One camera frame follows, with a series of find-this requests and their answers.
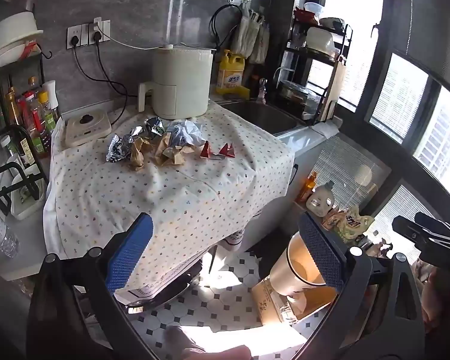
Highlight white air fryer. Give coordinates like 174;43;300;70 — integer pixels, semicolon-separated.
137;45;214;120

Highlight black power cable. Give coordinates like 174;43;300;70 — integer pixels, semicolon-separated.
94;39;130;100
73;43;130;124

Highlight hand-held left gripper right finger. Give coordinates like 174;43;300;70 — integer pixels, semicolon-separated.
298;212;424;360

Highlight person's right hand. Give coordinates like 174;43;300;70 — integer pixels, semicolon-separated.
422;266;450;332

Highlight wooden cutting board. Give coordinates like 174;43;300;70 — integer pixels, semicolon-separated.
320;55;347;122

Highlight cream induction cooker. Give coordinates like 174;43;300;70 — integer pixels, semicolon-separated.
64;109;113;149

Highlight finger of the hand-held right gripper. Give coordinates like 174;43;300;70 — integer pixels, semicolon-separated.
414;212;450;239
392;215;450;271

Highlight clear water bottle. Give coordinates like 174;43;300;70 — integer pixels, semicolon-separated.
0;202;20;259

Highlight orange bottle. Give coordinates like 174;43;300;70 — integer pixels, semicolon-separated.
298;170;319;203

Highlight silver green snack wrapper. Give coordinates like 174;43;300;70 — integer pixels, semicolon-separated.
144;117;166;136

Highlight white blue paper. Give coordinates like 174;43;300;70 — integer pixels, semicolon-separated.
167;119;208;151

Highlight brown paper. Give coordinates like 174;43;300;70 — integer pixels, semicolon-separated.
154;133;190;166
129;137;152;171

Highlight white detergent bottle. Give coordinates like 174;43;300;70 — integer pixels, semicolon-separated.
305;180;336;216

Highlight floral white tablecloth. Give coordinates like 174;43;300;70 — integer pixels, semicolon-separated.
43;101;295;297

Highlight person's leg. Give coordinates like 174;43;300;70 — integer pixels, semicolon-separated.
165;325;252;360

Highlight hanging plastic bags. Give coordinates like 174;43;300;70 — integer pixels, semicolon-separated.
230;7;271;64

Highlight yellow dish soap bottle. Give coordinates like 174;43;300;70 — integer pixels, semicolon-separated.
215;49;246;96

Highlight white plastic tray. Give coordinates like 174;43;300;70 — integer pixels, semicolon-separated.
7;172;47;221

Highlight black dish rack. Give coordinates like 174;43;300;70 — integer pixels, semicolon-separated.
274;7;355;124

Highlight glass lidded pot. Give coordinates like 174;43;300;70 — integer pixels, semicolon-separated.
277;80;323;109

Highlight yellow green refill pouch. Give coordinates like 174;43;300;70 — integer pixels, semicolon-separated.
322;206;376;244

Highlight white wall socket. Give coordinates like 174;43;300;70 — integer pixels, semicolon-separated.
67;22;111;49

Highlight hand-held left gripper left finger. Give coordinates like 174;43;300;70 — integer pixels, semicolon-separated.
26;212;154;360

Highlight red bowl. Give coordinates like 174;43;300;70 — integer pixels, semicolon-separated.
294;7;319;25

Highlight steel sink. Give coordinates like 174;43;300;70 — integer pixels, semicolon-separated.
219;99;304;136

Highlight window blind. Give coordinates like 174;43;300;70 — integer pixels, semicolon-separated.
371;185;450;263
313;135;392;214

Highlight black window frame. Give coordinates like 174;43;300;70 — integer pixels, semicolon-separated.
337;0;450;233

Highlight white paper bucket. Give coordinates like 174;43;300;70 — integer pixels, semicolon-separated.
268;230;338;297

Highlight white power cable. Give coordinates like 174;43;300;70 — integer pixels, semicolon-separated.
97;32;166;51

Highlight white plastic bowl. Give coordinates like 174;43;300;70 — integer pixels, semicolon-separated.
305;26;340;55

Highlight grey cabinet doors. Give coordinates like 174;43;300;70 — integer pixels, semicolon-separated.
244;124;340;252

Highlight row of condiment bottles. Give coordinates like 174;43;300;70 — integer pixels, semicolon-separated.
0;77;62;167

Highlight silver foil wrapper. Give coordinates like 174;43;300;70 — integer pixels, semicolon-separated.
106;133;143;163

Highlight coiled black cable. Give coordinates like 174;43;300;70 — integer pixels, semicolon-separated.
209;4;244;51

